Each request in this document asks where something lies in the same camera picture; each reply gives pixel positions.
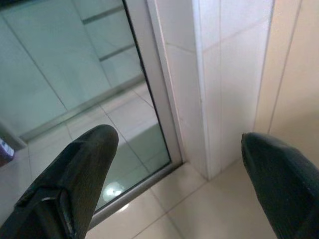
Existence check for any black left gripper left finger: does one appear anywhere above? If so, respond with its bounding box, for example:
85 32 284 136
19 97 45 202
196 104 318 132
0 124 119 239

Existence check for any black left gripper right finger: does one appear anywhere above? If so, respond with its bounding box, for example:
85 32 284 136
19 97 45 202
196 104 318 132
241 131 319 239

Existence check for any small purple item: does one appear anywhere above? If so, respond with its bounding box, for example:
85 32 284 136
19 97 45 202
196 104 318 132
0 138 14 167

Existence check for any aluminium framed glass door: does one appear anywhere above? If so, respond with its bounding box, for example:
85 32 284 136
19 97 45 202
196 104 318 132
0 0 186 223

